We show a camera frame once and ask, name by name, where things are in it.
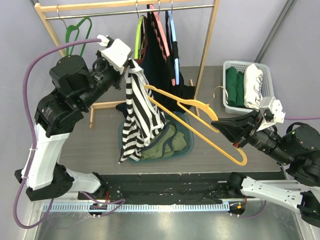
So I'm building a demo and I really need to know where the white plastic basket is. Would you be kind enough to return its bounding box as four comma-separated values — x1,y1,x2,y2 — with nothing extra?
222,60,275,115

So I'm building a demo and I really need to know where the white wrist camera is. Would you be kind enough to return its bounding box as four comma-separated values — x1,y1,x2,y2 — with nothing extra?
97,34,133,74
257,96,286,132

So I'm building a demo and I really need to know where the olive green tank top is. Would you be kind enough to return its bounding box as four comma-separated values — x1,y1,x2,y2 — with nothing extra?
141,121,187,160

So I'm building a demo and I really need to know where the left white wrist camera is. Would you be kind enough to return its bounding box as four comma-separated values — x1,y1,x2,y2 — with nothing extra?
97,34,133,74

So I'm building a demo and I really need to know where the neon yellow hanger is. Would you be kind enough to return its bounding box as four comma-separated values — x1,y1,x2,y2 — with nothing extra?
134,15,146,59

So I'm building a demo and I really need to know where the folded white shirt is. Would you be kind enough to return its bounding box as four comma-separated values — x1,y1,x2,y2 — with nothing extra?
243,63,263,110

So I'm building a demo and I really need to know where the navy tank top maroon trim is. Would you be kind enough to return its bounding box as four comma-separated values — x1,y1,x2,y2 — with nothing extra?
115,37,176,118

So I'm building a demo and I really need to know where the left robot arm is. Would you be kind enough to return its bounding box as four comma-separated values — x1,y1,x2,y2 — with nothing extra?
14,35,132,201

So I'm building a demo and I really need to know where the wooden clothes rack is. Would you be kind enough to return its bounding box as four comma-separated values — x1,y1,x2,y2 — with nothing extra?
34,0,222,130

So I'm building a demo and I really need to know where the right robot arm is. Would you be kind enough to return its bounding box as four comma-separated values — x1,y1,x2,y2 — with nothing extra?
211,110,320,227

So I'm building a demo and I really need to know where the yellow plastic hanger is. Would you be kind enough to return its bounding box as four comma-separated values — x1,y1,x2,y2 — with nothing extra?
143,84,248,166

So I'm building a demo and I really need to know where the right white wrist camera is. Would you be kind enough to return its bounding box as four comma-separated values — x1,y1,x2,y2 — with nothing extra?
257,96,286,132

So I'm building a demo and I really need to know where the green plastic hanger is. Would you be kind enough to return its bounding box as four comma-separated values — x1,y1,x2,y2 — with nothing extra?
65,17,93,57

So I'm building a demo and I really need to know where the black dress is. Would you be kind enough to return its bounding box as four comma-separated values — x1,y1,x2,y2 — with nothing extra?
140,11,195,100

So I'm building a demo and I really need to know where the folded dark green shirt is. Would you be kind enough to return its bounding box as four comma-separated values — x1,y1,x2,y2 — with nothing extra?
225,66,245,108

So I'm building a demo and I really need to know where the pink hanger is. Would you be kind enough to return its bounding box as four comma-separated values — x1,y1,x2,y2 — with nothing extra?
147,4,176,86

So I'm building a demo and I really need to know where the white slotted cable duct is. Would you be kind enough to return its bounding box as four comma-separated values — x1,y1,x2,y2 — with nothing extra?
50,201,230,213

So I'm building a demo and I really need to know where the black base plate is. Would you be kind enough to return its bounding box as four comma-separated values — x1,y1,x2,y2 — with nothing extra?
90,173,244,205

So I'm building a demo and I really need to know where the black white striped tank top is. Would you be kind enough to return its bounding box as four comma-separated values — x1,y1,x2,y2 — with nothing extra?
118,59,165,164

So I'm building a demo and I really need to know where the light blue hanger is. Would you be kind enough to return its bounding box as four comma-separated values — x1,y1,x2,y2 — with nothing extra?
165,10,180,86

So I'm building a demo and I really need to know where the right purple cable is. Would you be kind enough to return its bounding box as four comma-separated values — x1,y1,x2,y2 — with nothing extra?
284,114,320,121

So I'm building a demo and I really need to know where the teal plastic basin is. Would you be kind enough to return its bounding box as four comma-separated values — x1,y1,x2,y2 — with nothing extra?
117,111,195,165

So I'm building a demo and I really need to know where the purple cable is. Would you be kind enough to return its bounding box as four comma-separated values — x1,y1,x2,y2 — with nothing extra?
12,37,126,230
284,114,320,121

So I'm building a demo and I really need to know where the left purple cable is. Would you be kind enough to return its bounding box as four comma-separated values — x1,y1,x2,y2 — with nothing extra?
12,37,126,230

